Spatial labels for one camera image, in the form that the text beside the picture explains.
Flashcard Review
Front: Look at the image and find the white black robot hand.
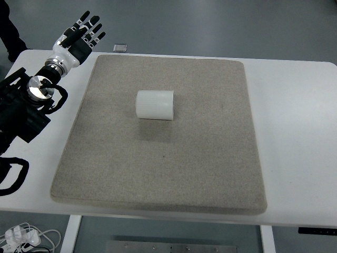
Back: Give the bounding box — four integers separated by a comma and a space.
45, 11, 105, 76

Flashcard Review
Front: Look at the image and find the white ribbed cup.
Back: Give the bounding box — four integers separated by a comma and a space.
135, 90, 174, 121

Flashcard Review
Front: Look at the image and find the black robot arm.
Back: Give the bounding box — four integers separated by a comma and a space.
1, 63, 68, 154

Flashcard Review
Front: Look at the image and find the small grey floor plate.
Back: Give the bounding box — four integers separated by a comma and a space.
113, 44, 127, 53

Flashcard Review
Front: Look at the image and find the person in dark clothes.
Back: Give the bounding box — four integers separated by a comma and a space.
1, 1, 28, 63

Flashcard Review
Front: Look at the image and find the beige felt mat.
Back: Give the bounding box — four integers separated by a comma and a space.
50, 55, 267, 215

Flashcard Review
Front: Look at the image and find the left white table leg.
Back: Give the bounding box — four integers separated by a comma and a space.
60, 215, 82, 253

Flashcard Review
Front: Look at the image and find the white table leg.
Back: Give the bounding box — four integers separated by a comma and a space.
260, 225, 276, 253
60, 215, 82, 253

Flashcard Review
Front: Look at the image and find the right white table leg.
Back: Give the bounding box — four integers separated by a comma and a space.
260, 225, 276, 253

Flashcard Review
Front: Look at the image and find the black table control panel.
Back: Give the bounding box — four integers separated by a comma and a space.
298, 227, 337, 236

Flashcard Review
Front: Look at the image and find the black looped cable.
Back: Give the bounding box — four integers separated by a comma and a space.
0, 156, 29, 197

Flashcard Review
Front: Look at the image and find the white power strip with cables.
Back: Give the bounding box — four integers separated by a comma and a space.
1, 222, 62, 252

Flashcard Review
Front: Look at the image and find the grey metal base plate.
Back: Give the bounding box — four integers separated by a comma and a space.
105, 240, 237, 253

